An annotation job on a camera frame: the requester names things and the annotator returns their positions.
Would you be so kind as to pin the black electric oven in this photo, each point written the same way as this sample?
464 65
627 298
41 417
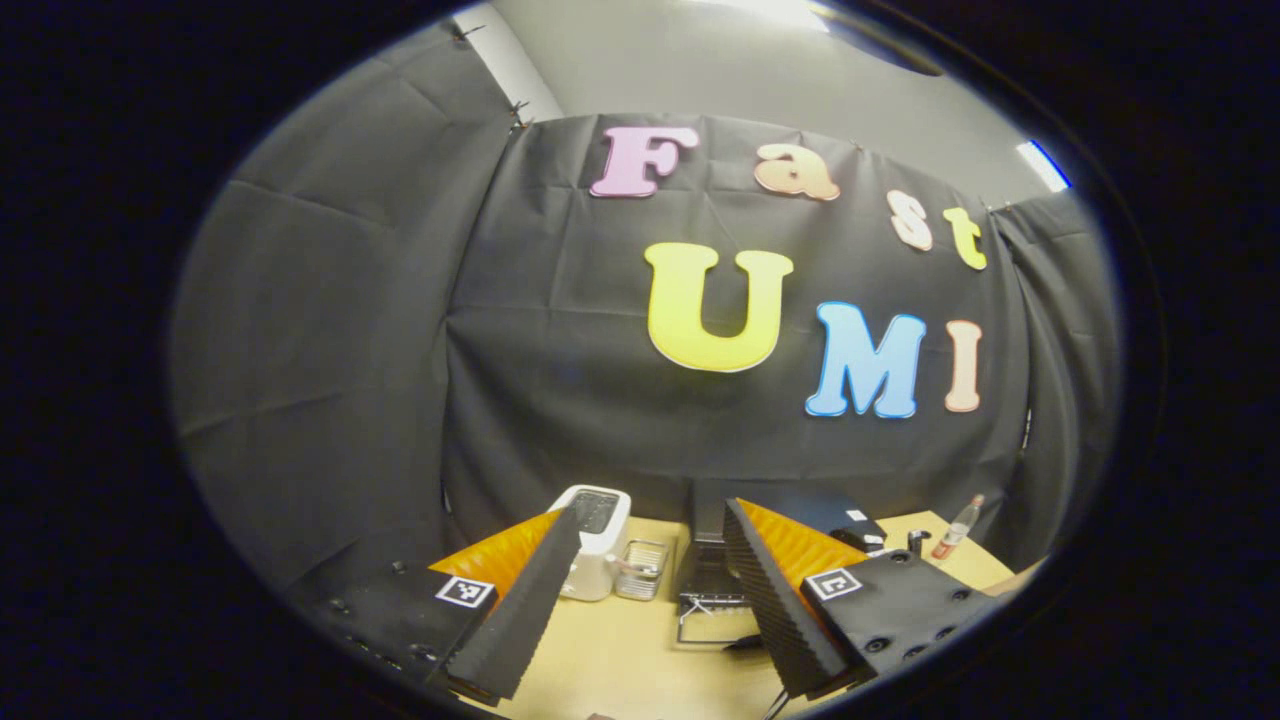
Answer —
790 505

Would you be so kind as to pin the small rectangular ceiling light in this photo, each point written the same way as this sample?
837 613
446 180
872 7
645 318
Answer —
1042 165

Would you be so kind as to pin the small clear container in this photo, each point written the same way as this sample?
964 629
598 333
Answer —
642 570

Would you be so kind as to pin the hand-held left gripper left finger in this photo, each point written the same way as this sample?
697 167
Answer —
530 610

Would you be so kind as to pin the clear plastic water bottle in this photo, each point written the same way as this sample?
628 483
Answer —
955 535

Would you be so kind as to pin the black backdrop cloth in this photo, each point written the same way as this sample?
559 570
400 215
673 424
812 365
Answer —
350 350

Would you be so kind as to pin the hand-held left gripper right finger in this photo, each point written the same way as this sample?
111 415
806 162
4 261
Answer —
775 610

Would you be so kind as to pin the white toaster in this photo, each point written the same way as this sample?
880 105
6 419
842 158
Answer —
600 560

